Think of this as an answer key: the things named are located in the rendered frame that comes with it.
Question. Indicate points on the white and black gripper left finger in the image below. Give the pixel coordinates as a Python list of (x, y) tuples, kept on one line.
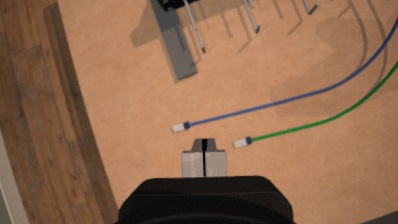
[(193, 162)]

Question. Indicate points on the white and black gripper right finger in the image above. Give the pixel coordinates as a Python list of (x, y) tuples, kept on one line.
[(215, 160)]

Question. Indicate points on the green cable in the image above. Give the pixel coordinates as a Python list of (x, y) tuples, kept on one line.
[(334, 117)]

